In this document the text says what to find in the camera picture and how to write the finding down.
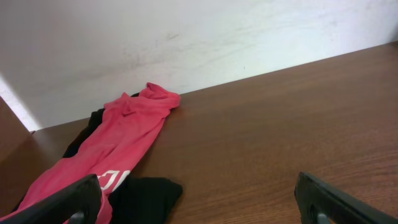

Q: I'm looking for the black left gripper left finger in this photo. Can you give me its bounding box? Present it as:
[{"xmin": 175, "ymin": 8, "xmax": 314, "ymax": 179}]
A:
[{"xmin": 1, "ymin": 174, "xmax": 101, "ymax": 224}]

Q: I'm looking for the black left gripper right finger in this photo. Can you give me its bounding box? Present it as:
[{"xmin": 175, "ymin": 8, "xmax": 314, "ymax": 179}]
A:
[{"xmin": 294, "ymin": 172, "xmax": 397, "ymax": 224}]

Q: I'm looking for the red orange t-shirt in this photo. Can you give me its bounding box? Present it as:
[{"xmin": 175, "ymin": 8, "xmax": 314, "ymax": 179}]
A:
[{"xmin": 9, "ymin": 83, "xmax": 180, "ymax": 223}]

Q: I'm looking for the black garment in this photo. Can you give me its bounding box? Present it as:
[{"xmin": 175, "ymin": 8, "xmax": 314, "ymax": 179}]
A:
[{"xmin": 61, "ymin": 108, "xmax": 183, "ymax": 223}]

